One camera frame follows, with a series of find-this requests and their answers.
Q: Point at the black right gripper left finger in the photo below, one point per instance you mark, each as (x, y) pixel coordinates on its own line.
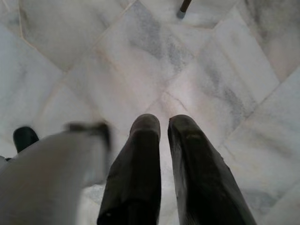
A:
(136, 175)

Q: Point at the brown furniture leg grey cap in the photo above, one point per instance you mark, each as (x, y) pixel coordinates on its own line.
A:
(184, 5)

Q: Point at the black right robot foot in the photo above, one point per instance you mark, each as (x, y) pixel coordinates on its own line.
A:
(24, 138)

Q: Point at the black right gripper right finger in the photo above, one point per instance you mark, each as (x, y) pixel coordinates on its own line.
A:
(199, 175)

